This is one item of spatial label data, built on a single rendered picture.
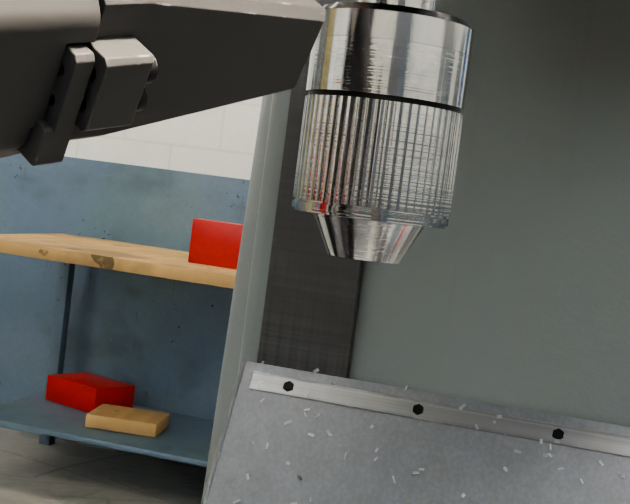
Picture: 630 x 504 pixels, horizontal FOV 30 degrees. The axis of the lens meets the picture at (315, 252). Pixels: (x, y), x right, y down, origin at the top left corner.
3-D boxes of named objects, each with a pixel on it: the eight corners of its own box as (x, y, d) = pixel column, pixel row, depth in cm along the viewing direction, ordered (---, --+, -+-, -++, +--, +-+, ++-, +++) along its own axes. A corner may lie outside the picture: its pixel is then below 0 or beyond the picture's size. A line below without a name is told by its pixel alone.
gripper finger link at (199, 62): (262, 93, 26) (22, 121, 22) (317, -36, 24) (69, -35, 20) (308, 136, 25) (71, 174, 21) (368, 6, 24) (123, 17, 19)
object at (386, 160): (371, 216, 39) (391, 62, 38) (480, 232, 35) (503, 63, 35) (259, 204, 35) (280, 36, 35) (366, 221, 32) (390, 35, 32)
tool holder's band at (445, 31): (391, 62, 38) (395, 31, 38) (503, 63, 35) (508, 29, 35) (280, 36, 35) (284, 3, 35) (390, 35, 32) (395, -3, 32)
